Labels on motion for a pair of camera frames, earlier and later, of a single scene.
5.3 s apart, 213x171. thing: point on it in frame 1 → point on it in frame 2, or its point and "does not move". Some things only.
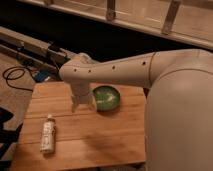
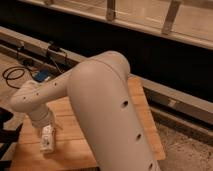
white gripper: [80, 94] → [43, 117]
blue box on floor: [41, 76] does not move
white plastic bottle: [47, 137] does not move
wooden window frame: [189, 21] does not move
